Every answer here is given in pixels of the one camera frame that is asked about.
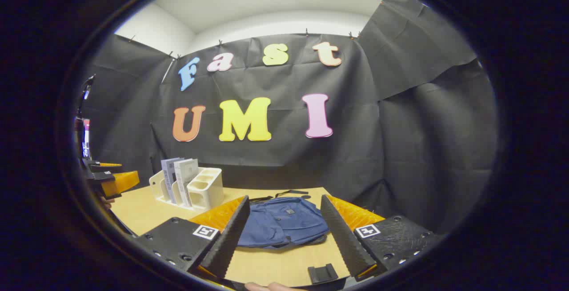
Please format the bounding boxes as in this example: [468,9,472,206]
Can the blue schoolbag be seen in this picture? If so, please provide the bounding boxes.
[238,190,329,249]

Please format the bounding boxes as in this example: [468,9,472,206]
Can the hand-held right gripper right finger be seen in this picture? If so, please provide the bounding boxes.
[320,195,446,279]

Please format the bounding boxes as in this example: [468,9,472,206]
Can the thin white rod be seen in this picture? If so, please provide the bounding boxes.
[161,58,176,84]

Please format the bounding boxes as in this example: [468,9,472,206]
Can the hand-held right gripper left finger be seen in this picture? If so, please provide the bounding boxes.
[132,195,251,279]

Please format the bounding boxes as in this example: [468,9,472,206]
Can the lit computer screen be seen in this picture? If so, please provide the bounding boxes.
[82,119,92,158]

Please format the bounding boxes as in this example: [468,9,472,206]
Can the grey cover book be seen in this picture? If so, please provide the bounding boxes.
[161,157,185,205]

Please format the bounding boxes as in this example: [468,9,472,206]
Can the cream plastic bookshelf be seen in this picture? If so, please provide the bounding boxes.
[149,167,224,211]

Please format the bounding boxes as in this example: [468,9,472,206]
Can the white cover book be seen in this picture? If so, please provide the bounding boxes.
[174,159,199,207]

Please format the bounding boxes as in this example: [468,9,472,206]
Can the black backdrop cloth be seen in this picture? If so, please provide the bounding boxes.
[80,0,498,234]

